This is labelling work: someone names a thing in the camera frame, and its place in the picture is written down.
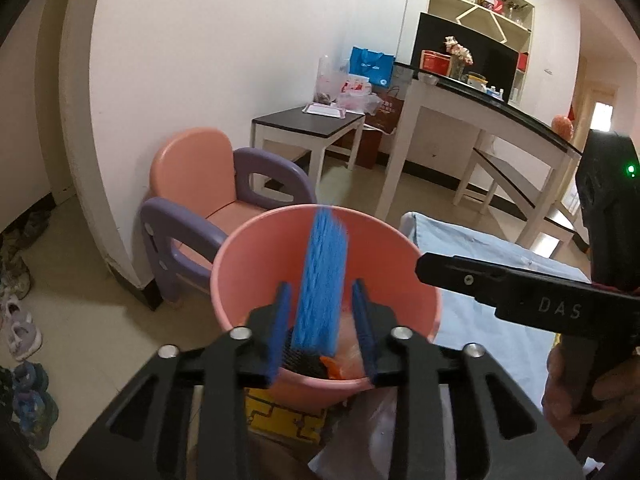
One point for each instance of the person's right hand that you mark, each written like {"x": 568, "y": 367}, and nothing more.
{"x": 560, "y": 385}

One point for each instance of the black wall panel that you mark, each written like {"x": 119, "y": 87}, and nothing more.
{"x": 435, "y": 32}

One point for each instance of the yellow lidded container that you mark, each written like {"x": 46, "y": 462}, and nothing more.
{"x": 477, "y": 81}

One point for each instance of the pink plastic bucket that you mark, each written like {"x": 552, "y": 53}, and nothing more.
{"x": 260, "y": 270}

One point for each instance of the blue kids sandal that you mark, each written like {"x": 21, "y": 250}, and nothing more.
{"x": 30, "y": 376}
{"x": 37, "y": 417}

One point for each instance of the black ribbed plastic piece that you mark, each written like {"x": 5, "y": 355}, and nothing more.
{"x": 305, "y": 362}

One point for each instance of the dark shoe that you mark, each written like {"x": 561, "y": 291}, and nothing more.
{"x": 27, "y": 232}

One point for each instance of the dark red paper bag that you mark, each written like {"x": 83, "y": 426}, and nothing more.
{"x": 387, "y": 112}

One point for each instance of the light purple kids sneaker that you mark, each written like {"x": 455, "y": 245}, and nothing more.
{"x": 22, "y": 340}

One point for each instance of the flower bouquet in vase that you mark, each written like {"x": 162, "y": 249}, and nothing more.
{"x": 459, "y": 55}

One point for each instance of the yellow printed box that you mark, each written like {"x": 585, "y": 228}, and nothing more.
{"x": 280, "y": 417}

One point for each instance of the white bench with black seat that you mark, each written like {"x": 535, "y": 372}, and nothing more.
{"x": 505, "y": 175}

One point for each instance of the blue cleaning brush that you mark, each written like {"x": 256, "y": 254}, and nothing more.
{"x": 320, "y": 280}

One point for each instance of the translucent plastic bag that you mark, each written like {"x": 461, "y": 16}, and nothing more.
{"x": 365, "y": 440}

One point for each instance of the white paper tray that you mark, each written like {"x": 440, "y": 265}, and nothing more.
{"x": 324, "y": 110}

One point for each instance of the pink and purple kids chair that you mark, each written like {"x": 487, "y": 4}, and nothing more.
{"x": 192, "y": 160}

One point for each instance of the white wall shelf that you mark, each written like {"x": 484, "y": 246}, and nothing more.
{"x": 520, "y": 35}

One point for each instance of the red gift box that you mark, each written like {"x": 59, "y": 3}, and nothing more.
{"x": 435, "y": 62}

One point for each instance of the blue shopping bag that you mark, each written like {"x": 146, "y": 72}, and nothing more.
{"x": 371, "y": 65}

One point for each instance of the dark red box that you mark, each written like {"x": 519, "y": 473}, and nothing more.
{"x": 362, "y": 147}

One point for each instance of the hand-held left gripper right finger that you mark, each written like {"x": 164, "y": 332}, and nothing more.
{"x": 361, "y": 330}

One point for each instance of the small black-top white table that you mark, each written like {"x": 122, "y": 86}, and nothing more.
{"x": 305, "y": 125}

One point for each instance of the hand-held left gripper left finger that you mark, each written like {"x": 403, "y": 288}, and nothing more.
{"x": 280, "y": 330}

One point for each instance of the small red shelf box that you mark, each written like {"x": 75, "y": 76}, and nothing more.
{"x": 522, "y": 62}

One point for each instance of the white and red plastic bags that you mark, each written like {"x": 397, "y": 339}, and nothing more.
{"x": 357, "y": 95}

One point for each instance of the crumpled pink plastic bag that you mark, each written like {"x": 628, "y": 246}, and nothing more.
{"x": 351, "y": 352}

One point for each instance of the tall clear plastic bag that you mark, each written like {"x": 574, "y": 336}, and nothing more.
{"x": 326, "y": 82}

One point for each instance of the long black-top white counter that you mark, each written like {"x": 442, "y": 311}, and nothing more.
{"x": 505, "y": 110}

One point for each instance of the orange plastic scrap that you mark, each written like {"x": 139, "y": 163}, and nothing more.
{"x": 332, "y": 367}

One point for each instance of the orange round ornament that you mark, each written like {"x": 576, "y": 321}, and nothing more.
{"x": 562, "y": 126}

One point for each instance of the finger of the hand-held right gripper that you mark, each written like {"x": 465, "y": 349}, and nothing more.
{"x": 457, "y": 277}

